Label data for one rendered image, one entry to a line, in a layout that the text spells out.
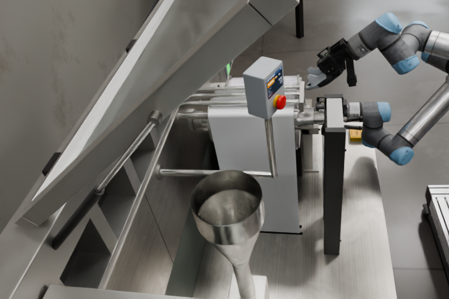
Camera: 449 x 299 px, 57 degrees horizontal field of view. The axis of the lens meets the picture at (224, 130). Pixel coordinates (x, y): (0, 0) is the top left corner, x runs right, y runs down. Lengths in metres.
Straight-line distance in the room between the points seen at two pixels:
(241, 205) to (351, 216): 0.72
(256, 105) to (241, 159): 0.45
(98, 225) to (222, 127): 0.50
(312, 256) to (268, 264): 0.15
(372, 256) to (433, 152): 1.79
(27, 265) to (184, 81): 0.38
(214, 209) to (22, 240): 0.39
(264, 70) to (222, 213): 0.33
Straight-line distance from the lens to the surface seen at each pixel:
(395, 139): 1.62
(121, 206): 0.95
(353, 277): 1.42
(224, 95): 1.18
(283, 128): 1.14
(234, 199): 0.90
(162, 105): 0.43
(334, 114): 1.10
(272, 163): 0.95
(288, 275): 1.42
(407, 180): 2.94
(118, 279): 0.90
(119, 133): 0.48
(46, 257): 0.70
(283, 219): 1.45
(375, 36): 1.37
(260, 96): 0.79
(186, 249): 1.32
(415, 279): 2.52
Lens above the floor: 2.13
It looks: 40 degrees down
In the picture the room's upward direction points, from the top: 11 degrees counter-clockwise
